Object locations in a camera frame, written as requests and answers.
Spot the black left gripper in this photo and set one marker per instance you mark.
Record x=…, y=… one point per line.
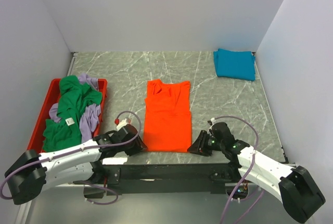
x=138, y=146

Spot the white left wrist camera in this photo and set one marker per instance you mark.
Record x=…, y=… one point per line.
x=122, y=123

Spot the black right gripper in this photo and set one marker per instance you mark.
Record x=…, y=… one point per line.
x=199, y=146

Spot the folded blue t shirt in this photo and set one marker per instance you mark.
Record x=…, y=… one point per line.
x=234, y=64

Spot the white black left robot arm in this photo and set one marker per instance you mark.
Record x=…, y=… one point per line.
x=35, y=172

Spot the green t shirt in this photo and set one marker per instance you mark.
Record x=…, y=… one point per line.
x=63, y=128

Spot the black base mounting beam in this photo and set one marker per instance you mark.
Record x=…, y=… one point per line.
x=171, y=178

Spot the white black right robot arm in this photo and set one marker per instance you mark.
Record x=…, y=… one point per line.
x=294, y=187

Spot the red plastic bin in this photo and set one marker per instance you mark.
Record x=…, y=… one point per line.
x=53, y=96

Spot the orange t shirt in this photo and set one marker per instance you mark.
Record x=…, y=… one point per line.
x=167, y=125

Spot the lavender t shirt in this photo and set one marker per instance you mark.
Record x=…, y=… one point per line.
x=90, y=118

